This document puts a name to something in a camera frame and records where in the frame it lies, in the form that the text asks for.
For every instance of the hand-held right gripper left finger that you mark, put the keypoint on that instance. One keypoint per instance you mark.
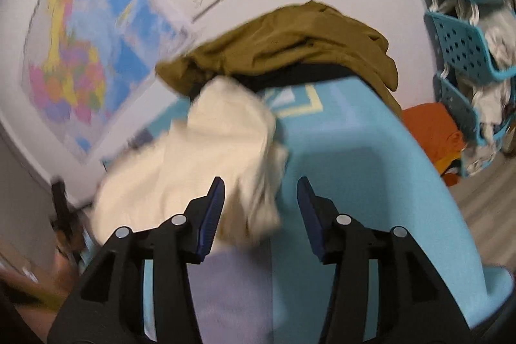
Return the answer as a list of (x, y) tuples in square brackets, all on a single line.
[(213, 209)]

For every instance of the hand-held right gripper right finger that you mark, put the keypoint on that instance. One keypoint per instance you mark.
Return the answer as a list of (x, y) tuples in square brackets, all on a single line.
[(308, 209)]

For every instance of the cream jacket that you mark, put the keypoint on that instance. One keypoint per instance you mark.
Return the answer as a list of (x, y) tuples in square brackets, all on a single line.
[(209, 154)]

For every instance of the light blue bed sheet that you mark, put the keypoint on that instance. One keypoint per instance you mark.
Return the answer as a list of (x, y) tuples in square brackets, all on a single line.
[(354, 150)]

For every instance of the lavender garment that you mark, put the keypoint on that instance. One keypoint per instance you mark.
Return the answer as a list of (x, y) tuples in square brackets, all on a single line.
[(234, 295)]

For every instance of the black cloth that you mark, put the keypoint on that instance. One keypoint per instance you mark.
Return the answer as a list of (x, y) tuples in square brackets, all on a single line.
[(290, 78)]

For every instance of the orange cloth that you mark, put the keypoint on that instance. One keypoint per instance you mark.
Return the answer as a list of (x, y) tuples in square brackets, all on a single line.
[(437, 134)]

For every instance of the olive-brown garment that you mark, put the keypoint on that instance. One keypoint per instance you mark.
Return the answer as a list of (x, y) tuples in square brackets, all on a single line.
[(290, 41)]

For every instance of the teal perforated basket rack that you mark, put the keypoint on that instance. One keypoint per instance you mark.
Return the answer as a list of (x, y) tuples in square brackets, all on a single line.
[(463, 25)]

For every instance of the white cloth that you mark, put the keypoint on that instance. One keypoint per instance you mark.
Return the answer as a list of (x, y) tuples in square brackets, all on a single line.
[(498, 41)]

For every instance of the colourful wall map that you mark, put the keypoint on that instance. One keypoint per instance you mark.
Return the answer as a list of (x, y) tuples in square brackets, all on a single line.
[(88, 58)]

